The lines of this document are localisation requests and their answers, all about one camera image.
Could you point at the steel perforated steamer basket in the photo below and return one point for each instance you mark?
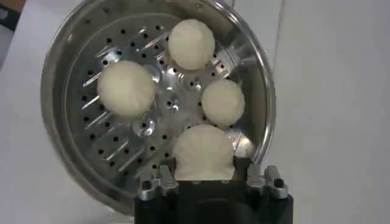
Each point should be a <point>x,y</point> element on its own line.
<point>128,131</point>

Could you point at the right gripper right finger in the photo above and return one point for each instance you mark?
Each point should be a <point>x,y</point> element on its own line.
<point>271,184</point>

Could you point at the white steamed bun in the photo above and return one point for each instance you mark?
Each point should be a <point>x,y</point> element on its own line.
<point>203,153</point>
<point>191,44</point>
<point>126,89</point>
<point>223,103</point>

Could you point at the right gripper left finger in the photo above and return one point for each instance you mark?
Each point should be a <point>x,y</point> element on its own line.
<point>161,182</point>

